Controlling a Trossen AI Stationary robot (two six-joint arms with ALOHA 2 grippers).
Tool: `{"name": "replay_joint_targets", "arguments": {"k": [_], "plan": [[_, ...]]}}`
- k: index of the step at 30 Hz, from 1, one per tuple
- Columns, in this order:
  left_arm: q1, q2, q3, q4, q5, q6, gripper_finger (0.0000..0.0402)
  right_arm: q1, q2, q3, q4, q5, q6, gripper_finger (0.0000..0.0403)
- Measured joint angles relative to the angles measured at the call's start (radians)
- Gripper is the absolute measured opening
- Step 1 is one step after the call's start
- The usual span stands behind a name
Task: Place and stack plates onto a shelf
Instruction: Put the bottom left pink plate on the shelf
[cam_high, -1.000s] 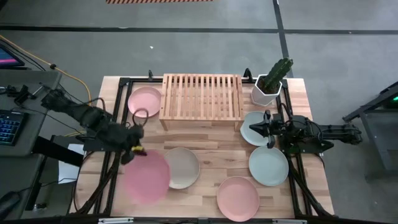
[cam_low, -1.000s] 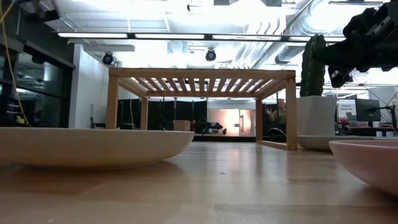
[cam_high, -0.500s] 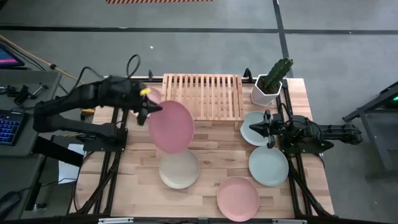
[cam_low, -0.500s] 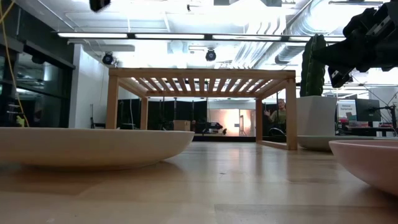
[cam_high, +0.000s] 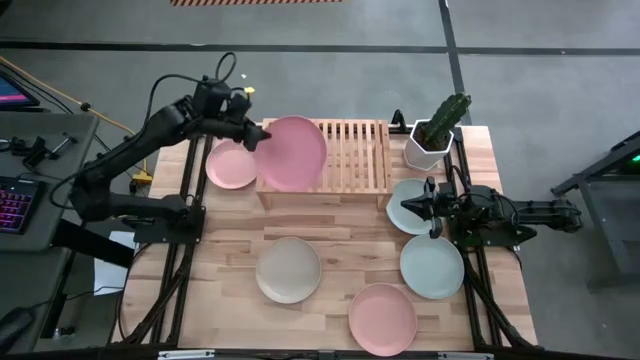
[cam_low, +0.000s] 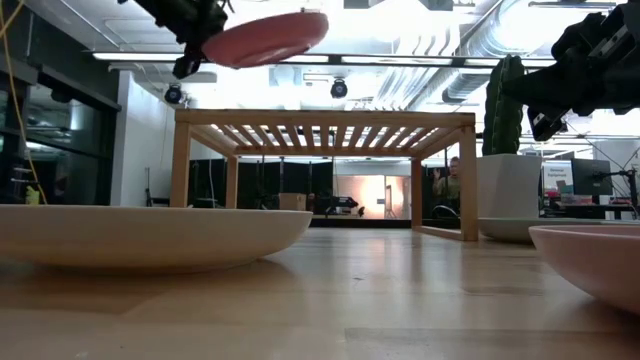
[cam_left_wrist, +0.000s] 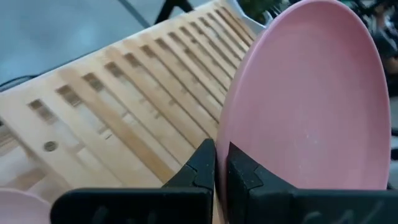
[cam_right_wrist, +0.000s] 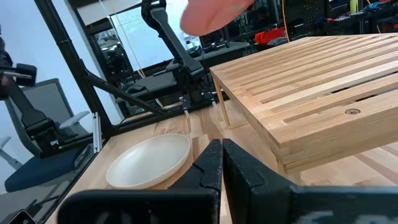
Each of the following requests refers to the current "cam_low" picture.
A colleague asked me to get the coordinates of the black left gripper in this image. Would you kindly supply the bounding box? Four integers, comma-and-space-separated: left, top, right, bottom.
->
133, 0, 229, 80

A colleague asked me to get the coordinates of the yellow cable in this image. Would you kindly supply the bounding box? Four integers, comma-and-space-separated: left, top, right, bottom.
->
0, 0, 49, 205

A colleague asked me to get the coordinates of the black computer monitor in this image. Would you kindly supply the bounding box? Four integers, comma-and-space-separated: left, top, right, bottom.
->
571, 158, 614, 197

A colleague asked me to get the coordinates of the white plant pot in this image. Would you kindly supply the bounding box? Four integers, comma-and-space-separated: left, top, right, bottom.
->
475, 153, 544, 221

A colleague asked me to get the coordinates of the cream white plate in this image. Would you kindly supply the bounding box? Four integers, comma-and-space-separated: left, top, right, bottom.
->
0, 203, 314, 274

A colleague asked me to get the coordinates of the white printed sign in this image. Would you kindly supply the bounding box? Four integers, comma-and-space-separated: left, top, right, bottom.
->
542, 160, 575, 192

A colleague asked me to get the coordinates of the black room partition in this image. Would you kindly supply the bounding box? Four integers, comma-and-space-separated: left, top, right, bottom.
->
187, 158, 335, 210

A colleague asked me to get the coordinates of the tall green cactus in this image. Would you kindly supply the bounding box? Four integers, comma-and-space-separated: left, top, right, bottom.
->
482, 54, 526, 156

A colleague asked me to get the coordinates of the long ceiling light track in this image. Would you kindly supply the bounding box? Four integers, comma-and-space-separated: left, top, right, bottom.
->
92, 51, 559, 69

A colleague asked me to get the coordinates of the cardboard box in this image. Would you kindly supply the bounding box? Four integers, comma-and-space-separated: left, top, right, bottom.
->
278, 193, 308, 211

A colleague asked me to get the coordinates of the person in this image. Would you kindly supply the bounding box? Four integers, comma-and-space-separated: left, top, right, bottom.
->
432, 156, 462, 212

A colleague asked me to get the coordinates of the wooden slatted shelf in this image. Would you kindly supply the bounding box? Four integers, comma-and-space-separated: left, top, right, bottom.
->
169, 108, 480, 243

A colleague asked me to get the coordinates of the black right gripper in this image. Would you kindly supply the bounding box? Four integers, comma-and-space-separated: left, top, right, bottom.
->
502, 0, 640, 142

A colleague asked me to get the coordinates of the silver ventilation duct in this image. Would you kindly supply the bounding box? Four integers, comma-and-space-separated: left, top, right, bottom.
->
442, 0, 556, 105

